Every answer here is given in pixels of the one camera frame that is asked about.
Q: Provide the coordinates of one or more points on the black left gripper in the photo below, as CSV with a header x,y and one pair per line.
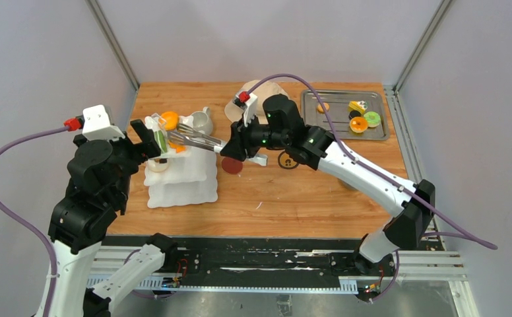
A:
x,y
148,140

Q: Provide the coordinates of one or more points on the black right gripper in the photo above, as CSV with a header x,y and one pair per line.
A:
x,y
239,142

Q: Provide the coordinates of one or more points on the green macaron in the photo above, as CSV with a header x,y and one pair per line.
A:
x,y
160,137

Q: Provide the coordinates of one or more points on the orange macaron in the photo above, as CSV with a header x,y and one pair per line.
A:
x,y
168,120

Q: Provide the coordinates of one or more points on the white chocolate donut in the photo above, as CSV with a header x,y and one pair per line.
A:
x,y
157,165

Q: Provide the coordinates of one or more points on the orange star cookie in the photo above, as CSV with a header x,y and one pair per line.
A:
x,y
177,147

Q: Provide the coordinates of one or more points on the metal food tongs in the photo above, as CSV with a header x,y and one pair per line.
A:
x,y
186,135

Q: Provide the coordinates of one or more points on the small orange round biscuit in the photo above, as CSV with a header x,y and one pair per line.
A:
x,y
322,108

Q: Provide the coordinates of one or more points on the white tiered dessert stand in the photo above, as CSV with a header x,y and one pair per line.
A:
x,y
190,179

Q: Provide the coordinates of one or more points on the black round cookie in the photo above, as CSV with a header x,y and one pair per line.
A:
x,y
354,114

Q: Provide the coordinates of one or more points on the orange frosted donut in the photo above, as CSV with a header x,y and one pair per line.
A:
x,y
358,124

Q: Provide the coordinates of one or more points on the green frosted donut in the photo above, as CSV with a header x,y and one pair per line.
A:
x,y
373,119

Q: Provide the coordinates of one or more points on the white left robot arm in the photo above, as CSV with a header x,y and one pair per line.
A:
x,y
77,228

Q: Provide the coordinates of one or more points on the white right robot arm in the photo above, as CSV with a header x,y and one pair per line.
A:
x,y
405,200

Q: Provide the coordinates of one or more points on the yellow black round coaster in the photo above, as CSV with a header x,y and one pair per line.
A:
x,y
286,162

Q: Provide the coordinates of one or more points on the beige bucket hat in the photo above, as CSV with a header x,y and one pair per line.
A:
x,y
267,89

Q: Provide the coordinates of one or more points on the white ceramic mug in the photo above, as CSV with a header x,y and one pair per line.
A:
x,y
202,122

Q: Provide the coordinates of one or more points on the metal serving tray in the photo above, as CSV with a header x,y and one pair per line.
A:
x,y
338,101

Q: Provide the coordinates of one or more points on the dark red round coaster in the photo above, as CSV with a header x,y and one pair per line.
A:
x,y
231,165

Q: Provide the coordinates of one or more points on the yellow cake slice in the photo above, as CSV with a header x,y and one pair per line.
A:
x,y
360,106

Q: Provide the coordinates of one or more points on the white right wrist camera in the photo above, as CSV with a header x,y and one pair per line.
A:
x,y
245,107

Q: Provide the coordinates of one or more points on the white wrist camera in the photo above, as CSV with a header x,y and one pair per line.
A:
x,y
96,124
245,107

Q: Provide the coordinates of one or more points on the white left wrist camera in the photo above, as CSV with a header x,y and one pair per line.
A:
x,y
96,124

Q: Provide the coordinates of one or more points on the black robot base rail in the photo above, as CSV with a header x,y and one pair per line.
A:
x,y
296,265

